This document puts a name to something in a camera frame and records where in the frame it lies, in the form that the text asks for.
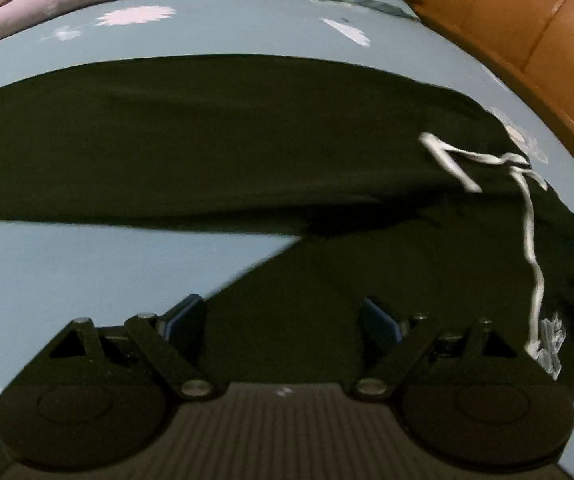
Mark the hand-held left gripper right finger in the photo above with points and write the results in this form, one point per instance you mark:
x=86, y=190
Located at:
x=379, y=322

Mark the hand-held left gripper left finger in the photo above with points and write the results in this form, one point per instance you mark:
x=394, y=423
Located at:
x=187, y=320

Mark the blue floral bed sheet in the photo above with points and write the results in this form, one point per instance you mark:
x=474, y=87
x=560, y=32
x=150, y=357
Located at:
x=92, y=270

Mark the wooden headboard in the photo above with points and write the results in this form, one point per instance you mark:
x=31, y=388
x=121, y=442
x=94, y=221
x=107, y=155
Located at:
x=527, y=25

